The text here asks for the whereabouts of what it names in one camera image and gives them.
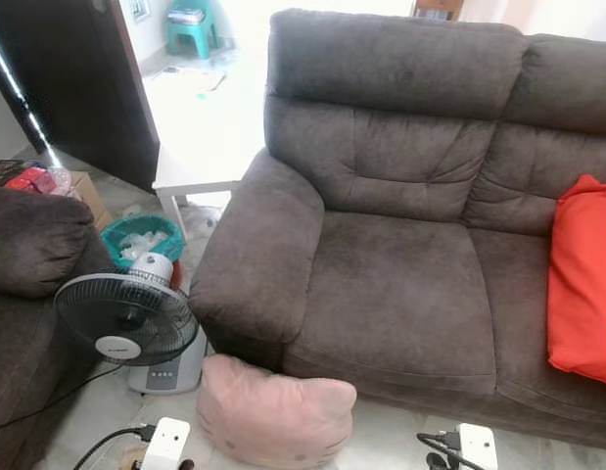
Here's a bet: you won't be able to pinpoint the brown cardboard box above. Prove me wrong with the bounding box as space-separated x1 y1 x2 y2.
68 171 116 232

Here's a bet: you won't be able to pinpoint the brown fabric two-seat sofa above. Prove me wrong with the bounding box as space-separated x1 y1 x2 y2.
188 8 606 451

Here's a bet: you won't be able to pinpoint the black and white floor fan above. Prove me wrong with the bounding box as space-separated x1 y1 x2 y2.
53 253 208 396

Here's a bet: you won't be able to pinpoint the dark brown door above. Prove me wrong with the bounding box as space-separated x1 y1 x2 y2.
0 0 162 193

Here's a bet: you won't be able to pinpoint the white low table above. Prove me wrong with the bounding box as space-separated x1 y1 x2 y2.
151 69 274 241

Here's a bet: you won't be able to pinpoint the red square pillow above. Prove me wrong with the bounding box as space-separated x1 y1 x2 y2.
547 174 606 388

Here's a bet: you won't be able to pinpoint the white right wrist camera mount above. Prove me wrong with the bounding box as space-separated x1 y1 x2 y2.
456 422 500 470

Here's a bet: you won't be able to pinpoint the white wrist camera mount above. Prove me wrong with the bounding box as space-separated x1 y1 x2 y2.
140 417 192 470
456 422 500 470

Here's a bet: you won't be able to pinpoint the teal plastic stool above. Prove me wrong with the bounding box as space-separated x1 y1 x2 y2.
165 0 221 60

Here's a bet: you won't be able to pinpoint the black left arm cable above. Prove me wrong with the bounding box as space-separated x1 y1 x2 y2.
71 423 159 470

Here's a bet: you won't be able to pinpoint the black fan power cord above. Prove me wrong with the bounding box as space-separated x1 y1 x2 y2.
0 362 129 434

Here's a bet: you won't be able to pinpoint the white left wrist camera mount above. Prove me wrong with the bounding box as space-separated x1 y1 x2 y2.
140 417 192 470

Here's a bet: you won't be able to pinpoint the teal plastic waste basket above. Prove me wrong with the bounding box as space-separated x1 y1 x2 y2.
100 213 186 275

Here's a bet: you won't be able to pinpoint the pink cat face pillow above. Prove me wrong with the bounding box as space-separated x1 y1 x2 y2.
197 354 358 469

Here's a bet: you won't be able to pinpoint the red and pink packets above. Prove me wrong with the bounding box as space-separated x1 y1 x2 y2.
1 163 61 197

